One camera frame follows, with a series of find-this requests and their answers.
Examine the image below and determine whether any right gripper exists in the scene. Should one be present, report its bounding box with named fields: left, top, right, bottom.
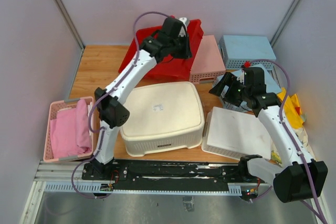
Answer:
left=209, top=72, right=250, bottom=107

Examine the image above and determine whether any red tray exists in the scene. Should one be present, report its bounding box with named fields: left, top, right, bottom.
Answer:
left=118, top=19, right=204, bottom=81

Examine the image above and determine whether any pink perforated basket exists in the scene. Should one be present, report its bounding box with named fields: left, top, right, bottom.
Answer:
left=189, top=35, right=226, bottom=84

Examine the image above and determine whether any blue perforated basket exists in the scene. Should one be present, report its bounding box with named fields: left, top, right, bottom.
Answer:
left=218, top=35, right=276, bottom=70
left=219, top=64, right=281, bottom=113

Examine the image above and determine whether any small cream basket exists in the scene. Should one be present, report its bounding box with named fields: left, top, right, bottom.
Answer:
left=202, top=107, right=272, bottom=160

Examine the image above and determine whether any large cream basket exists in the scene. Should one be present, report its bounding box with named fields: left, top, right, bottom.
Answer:
left=120, top=81, right=205, bottom=157

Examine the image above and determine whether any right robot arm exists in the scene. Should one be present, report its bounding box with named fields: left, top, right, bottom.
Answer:
left=209, top=67, right=328, bottom=203

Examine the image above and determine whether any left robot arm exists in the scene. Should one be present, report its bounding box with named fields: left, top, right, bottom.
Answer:
left=90, top=16, right=192, bottom=180

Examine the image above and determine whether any printed white yellow cloth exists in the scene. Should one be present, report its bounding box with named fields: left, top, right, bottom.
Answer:
left=271, top=87, right=309, bottom=165

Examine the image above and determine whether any pink towel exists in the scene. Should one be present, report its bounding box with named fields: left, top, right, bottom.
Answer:
left=49, top=99, right=92, bottom=158

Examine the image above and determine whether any pink basket with towels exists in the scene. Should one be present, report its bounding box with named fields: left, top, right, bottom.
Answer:
left=43, top=96, right=95, bottom=163

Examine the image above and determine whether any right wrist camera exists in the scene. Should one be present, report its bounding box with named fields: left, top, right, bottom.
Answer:
left=235, top=70, right=245, bottom=84

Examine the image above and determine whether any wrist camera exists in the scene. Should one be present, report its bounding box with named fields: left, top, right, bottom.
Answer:
left=235, top=70, right=245, bottom=84
left=178, top=17, right=190, bottom=37

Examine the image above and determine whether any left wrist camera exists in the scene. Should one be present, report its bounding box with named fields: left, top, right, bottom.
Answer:
left=178, top=17, right=190, bottom=37

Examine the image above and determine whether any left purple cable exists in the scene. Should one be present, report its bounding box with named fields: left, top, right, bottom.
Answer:
left=71, top=11, right=175, bottom=200

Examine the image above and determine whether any purple cable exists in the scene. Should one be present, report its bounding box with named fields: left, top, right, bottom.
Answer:
left=243, top=59, right=329, bottom=224
left=71, top=11, right=175, bottom=200

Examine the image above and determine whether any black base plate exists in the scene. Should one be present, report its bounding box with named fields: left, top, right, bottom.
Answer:
left=82, top=159, right=261, bottom=188

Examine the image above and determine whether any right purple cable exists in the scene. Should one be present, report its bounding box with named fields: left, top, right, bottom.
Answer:
left=243, top=59, right=329, bottom=224

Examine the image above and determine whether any aluminium frame rail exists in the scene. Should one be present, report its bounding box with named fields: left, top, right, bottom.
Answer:
left=34, top=161, right=80, bottom=182

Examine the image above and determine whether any grey cable duct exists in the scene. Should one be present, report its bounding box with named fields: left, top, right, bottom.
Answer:
left=43, top=180, right=243, bottom=196

